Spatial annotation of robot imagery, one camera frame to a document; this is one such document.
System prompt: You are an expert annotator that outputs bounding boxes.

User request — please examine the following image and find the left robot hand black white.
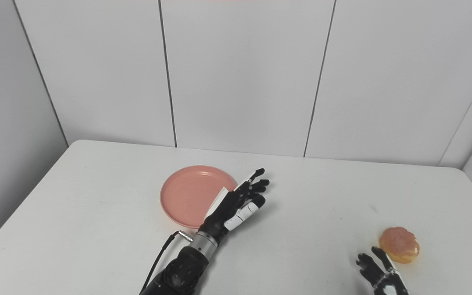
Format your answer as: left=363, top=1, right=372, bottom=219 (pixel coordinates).
left=198, top=168, right=270, bottom=241

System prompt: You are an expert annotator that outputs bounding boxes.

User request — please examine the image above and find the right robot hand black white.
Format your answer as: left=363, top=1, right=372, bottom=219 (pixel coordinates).
left=356, top=246, right=409, bottom=295

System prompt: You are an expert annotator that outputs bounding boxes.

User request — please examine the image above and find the cream puff pastry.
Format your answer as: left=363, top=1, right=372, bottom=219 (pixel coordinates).
left=379, top=227, right=420, bottom=264

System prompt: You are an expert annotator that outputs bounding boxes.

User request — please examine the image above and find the pink round plate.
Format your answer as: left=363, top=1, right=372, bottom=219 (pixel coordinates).
left=160, top=165, right=238, bottom=229

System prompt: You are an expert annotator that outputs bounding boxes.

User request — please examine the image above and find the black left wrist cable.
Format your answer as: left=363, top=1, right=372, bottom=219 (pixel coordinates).
left=139, top=231, right=193, bottom=295

